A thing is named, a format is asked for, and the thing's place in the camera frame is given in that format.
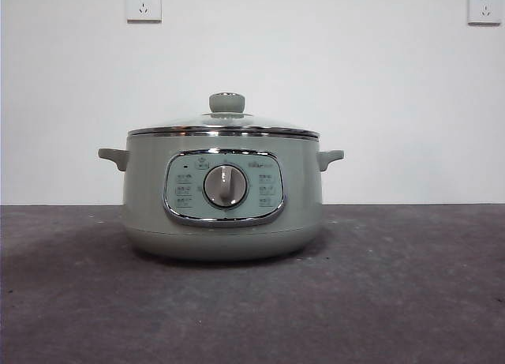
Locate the glass lid with round knob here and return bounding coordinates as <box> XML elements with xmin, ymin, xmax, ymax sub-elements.
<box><xmin>128</xmin><ymin>91</ymin><xmax>319</xmax><ymax>138</ymax></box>

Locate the pale green electric pot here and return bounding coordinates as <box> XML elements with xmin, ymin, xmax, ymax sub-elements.
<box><xmin>97</xmin><ymin>133</ymin><xmax>345</xmax><ymax>261</ymax></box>

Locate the white wall socket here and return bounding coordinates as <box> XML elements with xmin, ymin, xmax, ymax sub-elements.
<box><xmin>125</xmin><ymin>0</ymin><xmax>163</xmax><ymax>24</ymax></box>
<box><xmin>467</xmin><ymin>0</ymin><xmax>503</xmax><ymax>26</ymax></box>

